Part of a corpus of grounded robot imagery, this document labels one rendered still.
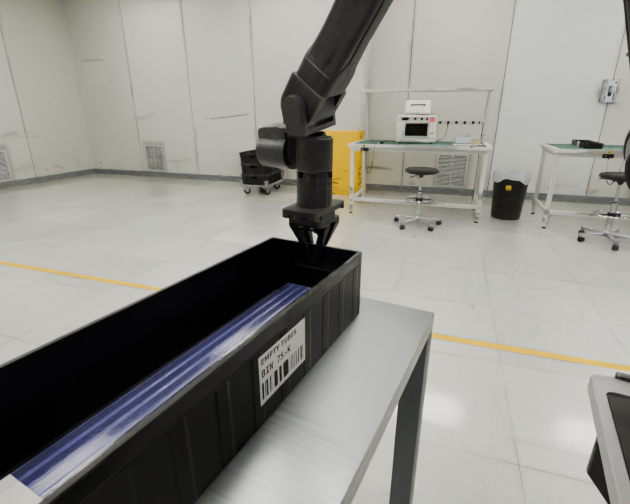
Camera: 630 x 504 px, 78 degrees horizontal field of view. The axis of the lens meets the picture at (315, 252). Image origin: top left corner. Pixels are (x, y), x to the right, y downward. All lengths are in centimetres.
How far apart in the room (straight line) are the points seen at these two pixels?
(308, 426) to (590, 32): 598
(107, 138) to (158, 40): 213
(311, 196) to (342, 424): 33
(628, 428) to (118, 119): 827
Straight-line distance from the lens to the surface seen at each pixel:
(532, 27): 609
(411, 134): 464
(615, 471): 36
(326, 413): 47
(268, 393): 45
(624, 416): 42
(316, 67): 56
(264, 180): 569
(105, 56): 847
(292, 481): 42
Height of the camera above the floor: 112
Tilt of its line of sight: 20 degrees down
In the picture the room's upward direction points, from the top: straight up
